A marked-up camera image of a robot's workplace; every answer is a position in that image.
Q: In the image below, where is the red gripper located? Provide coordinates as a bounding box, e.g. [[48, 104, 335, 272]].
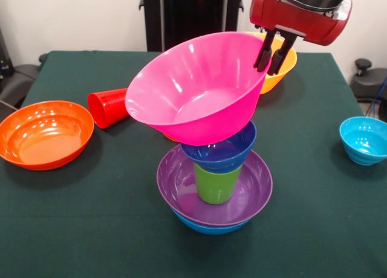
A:
[[249, 0, 353, 76]]

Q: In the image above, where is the large yellow bowl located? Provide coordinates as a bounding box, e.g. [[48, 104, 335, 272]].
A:
[[243, 31, 298, 95]]

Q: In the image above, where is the large pink bowl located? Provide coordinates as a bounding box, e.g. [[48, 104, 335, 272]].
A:
[[125, 31, 272, 146]]

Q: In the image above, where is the small dark blue bowl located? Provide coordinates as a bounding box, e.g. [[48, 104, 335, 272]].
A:
[[180, 120, 258, 171]]

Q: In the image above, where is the purple bowl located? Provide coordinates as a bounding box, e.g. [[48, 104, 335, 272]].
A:
[[156, 144, 273, 227]]

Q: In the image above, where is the green cup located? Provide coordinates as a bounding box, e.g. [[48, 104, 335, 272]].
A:
[[193, 162, 242, 205]]

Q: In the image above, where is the red cup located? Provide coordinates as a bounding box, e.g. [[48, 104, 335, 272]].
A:
[[87, 88, 131, 130]]

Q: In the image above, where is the sky blue bowl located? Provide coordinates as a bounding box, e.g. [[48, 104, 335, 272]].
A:
[[171, 208, 252, 236]]

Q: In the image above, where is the orange bowl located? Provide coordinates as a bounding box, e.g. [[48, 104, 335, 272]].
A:
[[0, 100, 95, 171]]

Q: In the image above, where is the black stand base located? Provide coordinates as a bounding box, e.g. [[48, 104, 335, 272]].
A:
[[0, 53, 49, 109], [350, 58, 387, 103]]

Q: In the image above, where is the small cyan ribbed bowl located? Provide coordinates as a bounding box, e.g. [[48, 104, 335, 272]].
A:
[[339, 116, 387, 166]]

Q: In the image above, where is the dark green tablecloth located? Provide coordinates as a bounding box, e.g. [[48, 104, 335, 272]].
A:
[[0, 50, 387, 278]]

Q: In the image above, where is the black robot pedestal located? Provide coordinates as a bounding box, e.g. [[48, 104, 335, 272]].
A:
[[138, 0, 244, 53]]

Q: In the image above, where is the blue cable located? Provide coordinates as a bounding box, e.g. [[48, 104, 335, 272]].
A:
[[364, 78, 387, 121]]

